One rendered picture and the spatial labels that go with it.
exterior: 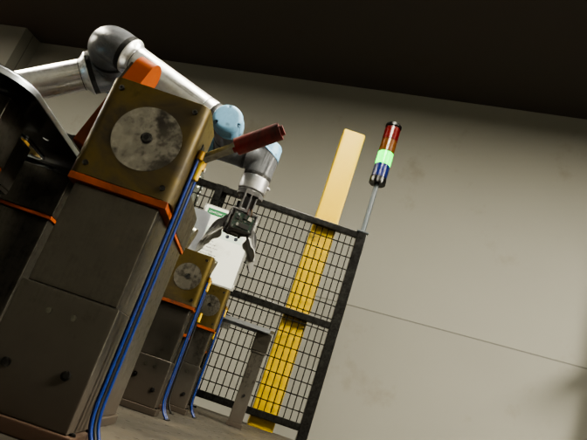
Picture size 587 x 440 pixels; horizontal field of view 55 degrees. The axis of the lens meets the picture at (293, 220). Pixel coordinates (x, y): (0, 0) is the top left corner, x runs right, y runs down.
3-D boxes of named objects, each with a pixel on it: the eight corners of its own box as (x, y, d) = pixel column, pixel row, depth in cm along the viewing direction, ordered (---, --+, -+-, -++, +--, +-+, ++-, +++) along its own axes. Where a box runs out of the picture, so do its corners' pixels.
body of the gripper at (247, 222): (223, 225, 140) (240, 182, 143) (218, 231, 148) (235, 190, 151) (252, 237, 141) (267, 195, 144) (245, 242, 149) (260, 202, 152)
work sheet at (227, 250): (232, 291, 218) (258, 220, 227) (177, 272, 218) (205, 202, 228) (232, 292, 220) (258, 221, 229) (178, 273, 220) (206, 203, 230)
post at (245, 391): (241, 429, 165) (272, 335, 174) (224, 423, 165) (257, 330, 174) (241, 429, 169) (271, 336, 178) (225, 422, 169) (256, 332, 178)
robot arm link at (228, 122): (100, -3, 139) (256, 109, 135) (109, 24, 150) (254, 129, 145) (67, 27, 136) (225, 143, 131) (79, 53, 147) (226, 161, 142)
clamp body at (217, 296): (194, 420, 144) (239, 293, 155) (150, 405, 144) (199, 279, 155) (196, 419, 150) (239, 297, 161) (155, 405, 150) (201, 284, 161)
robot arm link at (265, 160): (254, 142, 156) (283, 153, 156) (240, 177, 153) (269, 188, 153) (255, 131, 149) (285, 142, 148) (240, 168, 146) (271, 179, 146)
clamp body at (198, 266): (166, 423, 111) (227, 261, 121) (110, 404, 111) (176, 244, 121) (170, 422, 117) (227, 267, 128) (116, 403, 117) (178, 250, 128)
